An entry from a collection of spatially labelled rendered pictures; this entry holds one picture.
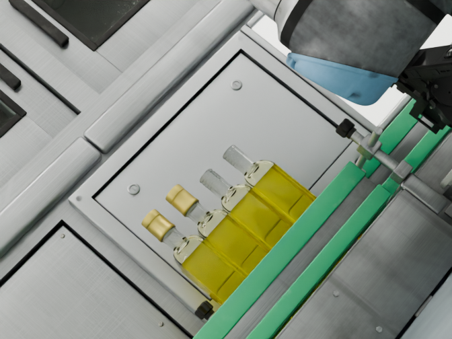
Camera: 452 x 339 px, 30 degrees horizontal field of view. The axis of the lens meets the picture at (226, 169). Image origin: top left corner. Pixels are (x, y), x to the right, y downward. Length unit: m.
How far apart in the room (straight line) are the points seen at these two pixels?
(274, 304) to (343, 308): 0.10
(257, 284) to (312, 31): 0.41
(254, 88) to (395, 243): 0.51
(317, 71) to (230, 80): 0.68
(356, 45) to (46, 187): 0.76
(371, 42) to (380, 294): 0.41
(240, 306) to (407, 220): 0.27
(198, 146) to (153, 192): 0.12
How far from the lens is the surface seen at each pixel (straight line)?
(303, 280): 1.21
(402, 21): 0.94
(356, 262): 1.21
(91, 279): 1.51
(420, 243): 1.24
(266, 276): 1.20
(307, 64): 0.95
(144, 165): 1.53
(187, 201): 1.35
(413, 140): 1.42
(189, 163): 1.53
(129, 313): 1.49
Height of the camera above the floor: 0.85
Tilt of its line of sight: 11 degrees up
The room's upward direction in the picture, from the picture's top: 50 degrees counter-clockwise
